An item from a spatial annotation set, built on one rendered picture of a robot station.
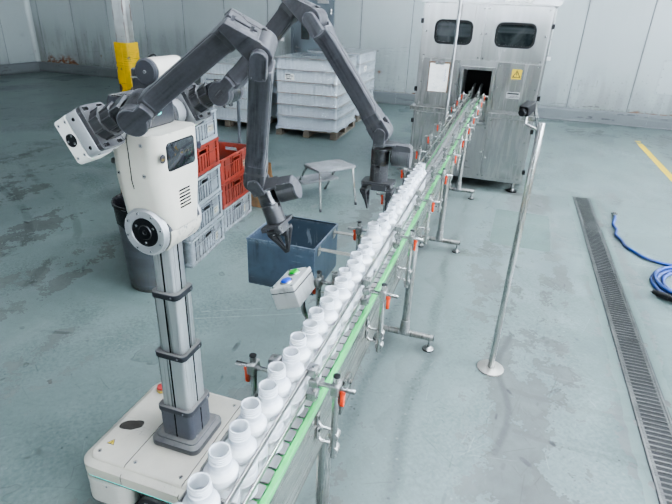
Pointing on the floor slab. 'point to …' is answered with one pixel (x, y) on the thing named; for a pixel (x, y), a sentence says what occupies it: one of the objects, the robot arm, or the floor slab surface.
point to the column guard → (128, 54)
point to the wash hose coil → (654, 271)
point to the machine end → (485, 78)
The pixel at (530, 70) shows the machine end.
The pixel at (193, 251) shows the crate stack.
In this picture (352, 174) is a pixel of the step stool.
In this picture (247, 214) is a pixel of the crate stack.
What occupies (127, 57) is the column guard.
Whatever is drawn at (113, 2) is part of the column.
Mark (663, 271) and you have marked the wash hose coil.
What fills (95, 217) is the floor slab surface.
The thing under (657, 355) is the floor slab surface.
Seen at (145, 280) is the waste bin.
